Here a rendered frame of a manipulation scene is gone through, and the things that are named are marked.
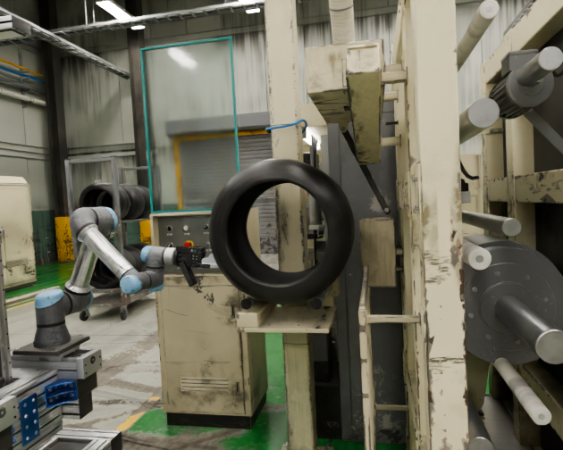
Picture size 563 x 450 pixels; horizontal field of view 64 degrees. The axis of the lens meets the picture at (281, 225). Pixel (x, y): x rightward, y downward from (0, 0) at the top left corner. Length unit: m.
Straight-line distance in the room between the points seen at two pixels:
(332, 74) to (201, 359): 1.83
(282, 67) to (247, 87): 9.54
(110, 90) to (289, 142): 11.34
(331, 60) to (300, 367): 1.40
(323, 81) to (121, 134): 11.57
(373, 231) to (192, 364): 1.37
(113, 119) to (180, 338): 10.73
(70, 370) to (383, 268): 1.44
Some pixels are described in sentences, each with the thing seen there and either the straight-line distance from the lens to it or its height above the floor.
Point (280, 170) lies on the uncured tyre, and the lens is 1.69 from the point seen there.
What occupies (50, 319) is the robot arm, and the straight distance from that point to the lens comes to 2.24.
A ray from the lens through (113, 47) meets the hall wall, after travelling 13.47.
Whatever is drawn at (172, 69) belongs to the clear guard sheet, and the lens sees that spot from 2.76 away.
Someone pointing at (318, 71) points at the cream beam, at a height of 1.70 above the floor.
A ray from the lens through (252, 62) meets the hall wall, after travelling 11.83.
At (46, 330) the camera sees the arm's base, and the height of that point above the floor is 0.79.
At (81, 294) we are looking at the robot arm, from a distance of 2.30.
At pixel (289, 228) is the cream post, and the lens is 2.09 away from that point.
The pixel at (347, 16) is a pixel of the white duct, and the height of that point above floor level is 2.21.
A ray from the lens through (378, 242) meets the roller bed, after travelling 1.99.
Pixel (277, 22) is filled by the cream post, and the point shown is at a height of 2.12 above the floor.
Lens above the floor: 1.30
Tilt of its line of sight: 3 degrees down
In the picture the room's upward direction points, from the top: 3 degrees counter-clockwise
